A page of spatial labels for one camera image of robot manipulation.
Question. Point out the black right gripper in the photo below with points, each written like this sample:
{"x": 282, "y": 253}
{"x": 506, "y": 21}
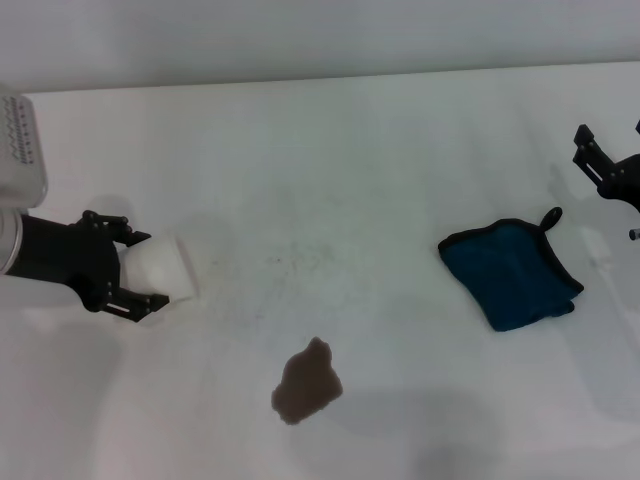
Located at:
{"x": 627, "y": 182}

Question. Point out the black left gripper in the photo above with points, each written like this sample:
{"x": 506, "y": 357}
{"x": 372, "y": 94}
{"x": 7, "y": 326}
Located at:
{"x": 65, "y": 257}

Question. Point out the white perforated left wrist box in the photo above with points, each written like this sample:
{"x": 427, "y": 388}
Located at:
{"x": 20, "y": 150}

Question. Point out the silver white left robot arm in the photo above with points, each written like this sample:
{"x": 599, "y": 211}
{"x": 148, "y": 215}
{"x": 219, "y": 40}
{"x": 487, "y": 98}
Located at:
{"x": 10, "y": 242}

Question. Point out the dark brown water stain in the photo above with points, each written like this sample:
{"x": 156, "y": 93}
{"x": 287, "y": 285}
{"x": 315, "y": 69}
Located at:
{"x": 305, "y": 385}

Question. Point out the white paper cup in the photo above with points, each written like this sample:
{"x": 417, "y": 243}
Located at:
{"x": 160, "y": 265}

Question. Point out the blue rag with black trim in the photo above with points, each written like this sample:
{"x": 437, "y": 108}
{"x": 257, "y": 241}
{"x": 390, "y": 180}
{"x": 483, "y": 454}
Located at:
{"x": 505, "y": 280}

